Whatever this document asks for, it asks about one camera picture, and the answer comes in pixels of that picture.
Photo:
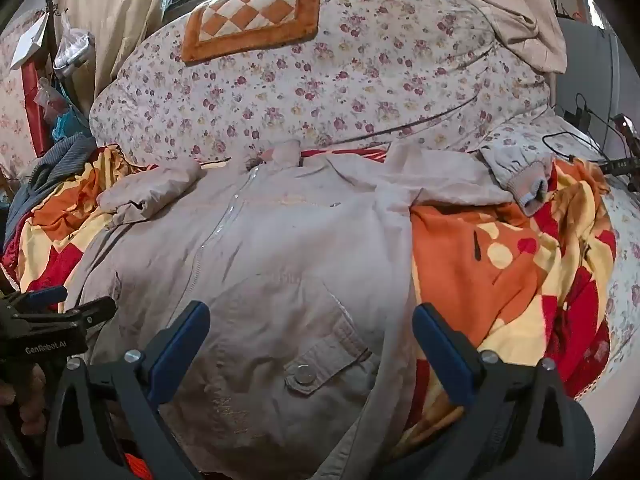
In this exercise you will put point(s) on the grey cabinet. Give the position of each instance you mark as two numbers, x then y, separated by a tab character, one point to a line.
585	65

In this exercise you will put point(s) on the beige curtain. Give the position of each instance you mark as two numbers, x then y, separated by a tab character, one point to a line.
115	15

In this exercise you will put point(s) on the teal cloth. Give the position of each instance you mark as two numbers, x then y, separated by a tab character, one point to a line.
67	125

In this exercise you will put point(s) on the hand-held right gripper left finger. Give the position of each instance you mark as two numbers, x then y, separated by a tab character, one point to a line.
180	352

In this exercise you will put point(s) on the person's left hand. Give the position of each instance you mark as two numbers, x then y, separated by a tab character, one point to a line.
32	395

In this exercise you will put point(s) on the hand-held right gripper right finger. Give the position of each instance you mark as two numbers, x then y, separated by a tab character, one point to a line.
445	355

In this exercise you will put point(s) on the beige zip jacket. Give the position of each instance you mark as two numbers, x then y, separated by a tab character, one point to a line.
280	270

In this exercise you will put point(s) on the orange checkered mat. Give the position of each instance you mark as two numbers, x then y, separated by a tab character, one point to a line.
252	17

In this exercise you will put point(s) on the floral quilt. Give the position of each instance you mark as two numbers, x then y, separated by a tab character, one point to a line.
320	85

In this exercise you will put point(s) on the white paper bag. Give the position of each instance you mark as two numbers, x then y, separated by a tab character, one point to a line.
29	42

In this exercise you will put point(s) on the red strip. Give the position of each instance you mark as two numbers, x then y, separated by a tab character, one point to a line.
34	110

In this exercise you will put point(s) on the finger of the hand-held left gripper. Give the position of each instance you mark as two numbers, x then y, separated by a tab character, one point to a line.
47	296
95	310

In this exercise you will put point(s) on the black charger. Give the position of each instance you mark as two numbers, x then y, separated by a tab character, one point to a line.
580	115

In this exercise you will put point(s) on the beige cloth on quilt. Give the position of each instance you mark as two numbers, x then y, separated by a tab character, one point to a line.
510	5

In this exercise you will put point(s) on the clear plastic bag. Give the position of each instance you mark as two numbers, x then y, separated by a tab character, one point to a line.
72	50

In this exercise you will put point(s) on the blue grey knit garment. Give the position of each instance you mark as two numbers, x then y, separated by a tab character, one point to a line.
55	165

